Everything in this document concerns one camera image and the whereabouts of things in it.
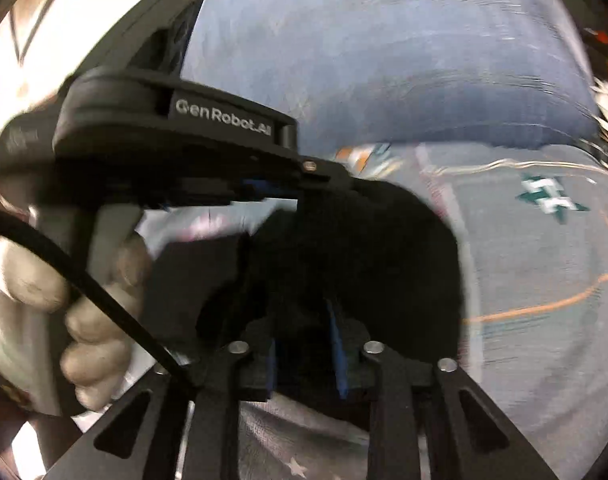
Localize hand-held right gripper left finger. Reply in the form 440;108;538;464
46;320;279;480

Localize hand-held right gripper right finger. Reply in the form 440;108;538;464
326;300;559;480

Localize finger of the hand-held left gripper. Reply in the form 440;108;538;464
239;155;359;202

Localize black pants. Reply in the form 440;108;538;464
139;180;472;431

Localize person's left hand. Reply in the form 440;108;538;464
0;232;155;416

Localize blue plaid pillow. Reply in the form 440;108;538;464
181;0;604;153

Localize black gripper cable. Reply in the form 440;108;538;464
0;204;197;393

